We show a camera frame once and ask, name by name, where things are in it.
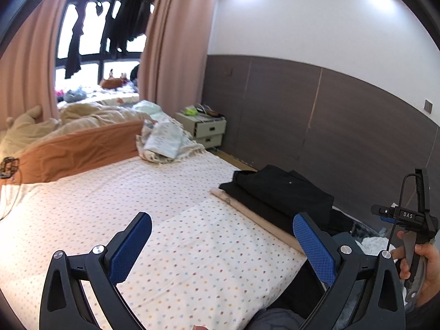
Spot black garment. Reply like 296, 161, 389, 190
219, 165, 336, 235

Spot dark hanging clothes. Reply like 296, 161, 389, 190
56, 0, 155, 80

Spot person's right hand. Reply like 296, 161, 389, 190
391, 230, 440, 306

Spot white dotted bed sheet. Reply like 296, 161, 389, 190
1, 153, 305, 329

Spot orange brown blanket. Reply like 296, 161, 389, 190
10, 121, 143, 185

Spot crumpled white patterned cloth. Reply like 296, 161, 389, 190
136, 119, 205, 164

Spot small black electronic device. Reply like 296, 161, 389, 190
0, 156, 20, 180

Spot beige crumpled duvet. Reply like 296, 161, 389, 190
13, 103, 167, 157

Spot white bedside cabinet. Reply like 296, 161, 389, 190
175, 105, 227, 149

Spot beige plush toy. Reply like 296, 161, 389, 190
1, 105, 60, 159

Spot brown plush toy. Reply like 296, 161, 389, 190
99, 69, 129, 89

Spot pink curtain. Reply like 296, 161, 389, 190
0, 0, 66, 130
138, 0, 216, 116

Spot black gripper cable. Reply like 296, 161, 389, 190
385, 172, 419, 254

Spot black thin cable loop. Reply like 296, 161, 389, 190
0, 171, 23, 221

